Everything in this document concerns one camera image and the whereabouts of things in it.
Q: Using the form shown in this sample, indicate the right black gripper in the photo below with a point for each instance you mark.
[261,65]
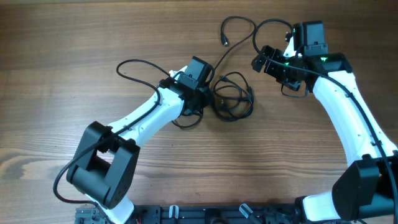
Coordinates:
[266,58]

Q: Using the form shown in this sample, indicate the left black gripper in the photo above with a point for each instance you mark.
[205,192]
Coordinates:
[193,106]

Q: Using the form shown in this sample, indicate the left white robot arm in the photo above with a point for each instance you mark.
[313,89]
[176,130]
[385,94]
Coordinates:
[106,157]

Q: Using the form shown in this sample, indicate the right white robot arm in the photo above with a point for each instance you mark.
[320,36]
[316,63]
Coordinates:
[368,187]

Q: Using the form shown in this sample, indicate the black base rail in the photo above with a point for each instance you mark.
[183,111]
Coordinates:
[268,214]

